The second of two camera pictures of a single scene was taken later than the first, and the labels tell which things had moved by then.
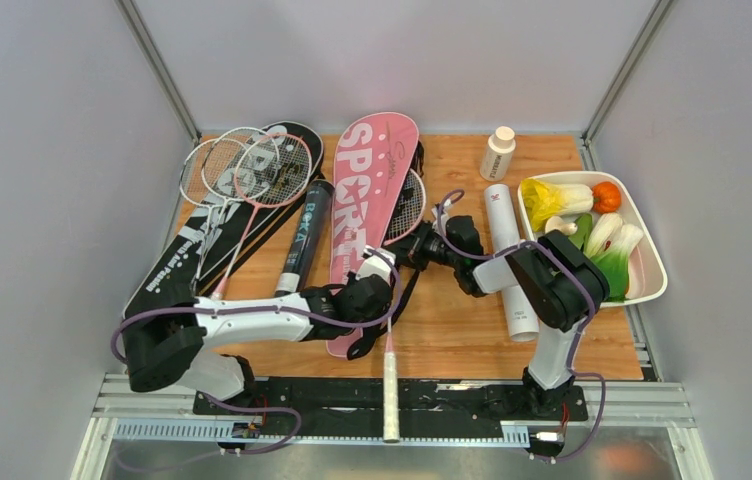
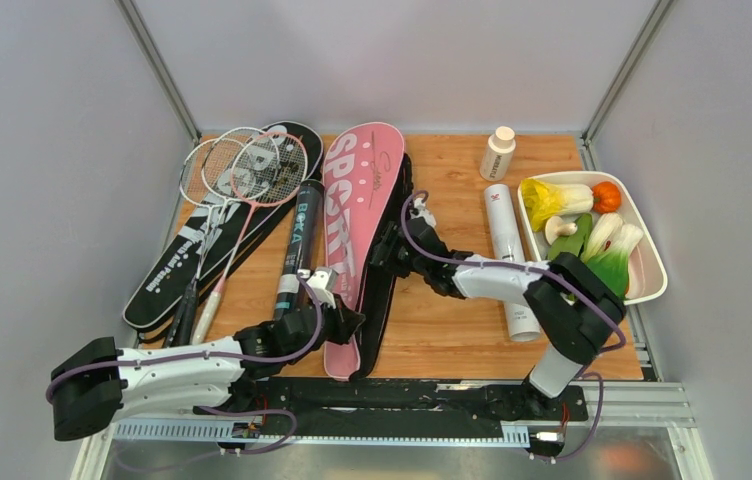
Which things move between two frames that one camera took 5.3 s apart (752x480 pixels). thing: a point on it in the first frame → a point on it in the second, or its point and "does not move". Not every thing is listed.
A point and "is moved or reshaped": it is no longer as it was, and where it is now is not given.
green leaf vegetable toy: (583, 225) does not move
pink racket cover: (372, 165) is moved or reshaped
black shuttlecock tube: (307, 238) does not move
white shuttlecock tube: (522, 321) does not move
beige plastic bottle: (499, 151) does not move
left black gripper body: (352, 280) → (335, 330)
